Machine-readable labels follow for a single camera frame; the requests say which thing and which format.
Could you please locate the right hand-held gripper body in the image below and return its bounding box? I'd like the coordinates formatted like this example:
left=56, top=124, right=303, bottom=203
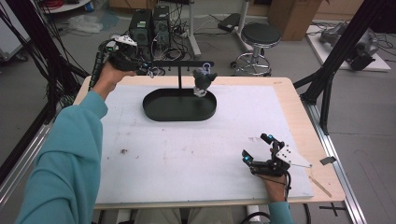
left=249, top=139, right=314, bottom=178

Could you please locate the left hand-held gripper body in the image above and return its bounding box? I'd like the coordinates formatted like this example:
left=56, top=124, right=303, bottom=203
left=98, top=35, right=145, bottom=73

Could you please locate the black oval tray hook rack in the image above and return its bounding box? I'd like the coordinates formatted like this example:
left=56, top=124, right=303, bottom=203
left=142, top=60, right=219, bottom=122

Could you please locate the grey plush toy keychain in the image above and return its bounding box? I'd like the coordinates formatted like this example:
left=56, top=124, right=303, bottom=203
left=191, top=61, right=219, bottom=98

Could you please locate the person's right hand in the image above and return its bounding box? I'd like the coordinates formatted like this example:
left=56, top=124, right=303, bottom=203
left=257, top=173, right=290, bottom=203

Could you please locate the person's left hand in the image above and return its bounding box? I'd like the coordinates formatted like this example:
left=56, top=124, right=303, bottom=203
left=92, top=60, right=138, bottom=101

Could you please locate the black computer tower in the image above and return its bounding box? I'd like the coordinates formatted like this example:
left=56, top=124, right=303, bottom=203
left=128, top=8, right=154, bottom=49
left=151, top=4, right=172, bottom=49

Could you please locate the thin wooden stick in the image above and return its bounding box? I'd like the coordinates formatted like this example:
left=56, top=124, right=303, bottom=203
left=308, top=175, right=333, bottom=199

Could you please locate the clear plastic bag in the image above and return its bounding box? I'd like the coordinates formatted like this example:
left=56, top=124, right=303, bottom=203
left=67, top=14, right=105, bottom=35

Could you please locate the white table leg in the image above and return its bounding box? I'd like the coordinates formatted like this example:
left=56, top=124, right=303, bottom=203
left=247, top=204, right=262, bottom=224

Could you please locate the white foam mat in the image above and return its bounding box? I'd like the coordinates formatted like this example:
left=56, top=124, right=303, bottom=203
left=95, top=84, right=315, bottom=206

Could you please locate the small black plate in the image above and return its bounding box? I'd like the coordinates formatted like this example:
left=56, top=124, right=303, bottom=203
left=318, top=155, right=338, bottom=166

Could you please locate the person's leg in beige trousers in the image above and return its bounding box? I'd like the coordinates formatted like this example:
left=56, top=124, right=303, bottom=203
left=186, top=206, right=235, bottom=224
left=133, top=207, right=184, bottom=224

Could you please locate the white round table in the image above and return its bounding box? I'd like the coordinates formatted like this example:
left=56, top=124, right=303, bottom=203
left=40, top=0, right=92, bottom=14

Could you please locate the black flat floor device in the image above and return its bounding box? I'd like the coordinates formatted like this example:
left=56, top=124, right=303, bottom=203
left=217, top=12, right=242, bottom=34

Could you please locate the black round stool chrome base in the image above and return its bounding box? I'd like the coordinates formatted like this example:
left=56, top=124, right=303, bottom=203
left=231, top=21, right=283, bottom=77

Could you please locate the grey robot equipment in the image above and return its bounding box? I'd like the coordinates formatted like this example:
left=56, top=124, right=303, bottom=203
left=318, top=21, right=381, bottom=72

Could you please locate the brown cardboard box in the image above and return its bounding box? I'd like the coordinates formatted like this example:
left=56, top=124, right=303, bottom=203
left=267, top=0, right=324, bottom=42

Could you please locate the white floor board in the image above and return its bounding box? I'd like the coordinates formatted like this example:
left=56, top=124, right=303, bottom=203
left=305, top=23, right=392, bottom=73

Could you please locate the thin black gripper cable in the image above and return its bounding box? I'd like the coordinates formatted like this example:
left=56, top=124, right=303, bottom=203
left=283, top=171, right=293, bottom=202

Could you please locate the tangle of floor cables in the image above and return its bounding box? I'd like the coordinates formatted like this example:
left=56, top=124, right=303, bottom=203
left=150, top=31, right=189, bottom=63

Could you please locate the black corrugated cable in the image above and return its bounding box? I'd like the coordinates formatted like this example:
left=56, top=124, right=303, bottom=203
left=88, top=38, right=113, bottom=91

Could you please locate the black cable under table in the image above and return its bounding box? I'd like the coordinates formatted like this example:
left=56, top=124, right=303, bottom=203
left=302, top=203, right=313, bottom=224
left=238, top=211, right=273, bottom=224

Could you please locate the aluminium frame rail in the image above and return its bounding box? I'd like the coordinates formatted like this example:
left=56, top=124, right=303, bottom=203
left=301, top=98, right=369, bottom=224
left=0, top=122, right=53, bottom=206

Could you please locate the black metal frame post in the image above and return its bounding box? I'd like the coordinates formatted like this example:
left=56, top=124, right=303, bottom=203
left=293, top=0, right=396, bottom=135
left=5, top=0, right=92, bottom=125

